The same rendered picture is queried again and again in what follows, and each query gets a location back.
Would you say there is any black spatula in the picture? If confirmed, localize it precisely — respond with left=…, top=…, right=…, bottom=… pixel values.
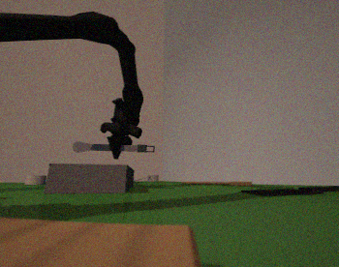
left=242, top=186, right=339, bottom=196

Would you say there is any wooden board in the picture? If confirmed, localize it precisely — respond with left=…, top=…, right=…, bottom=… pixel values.
left=0, top=217, right=201, bottom=267

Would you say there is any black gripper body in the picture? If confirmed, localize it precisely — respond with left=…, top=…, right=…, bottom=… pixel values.
left=101, top=115, right=133, bottom=145

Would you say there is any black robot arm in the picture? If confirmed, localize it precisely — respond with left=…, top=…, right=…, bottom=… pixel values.
left=0, top=12, right=143, bottom=138

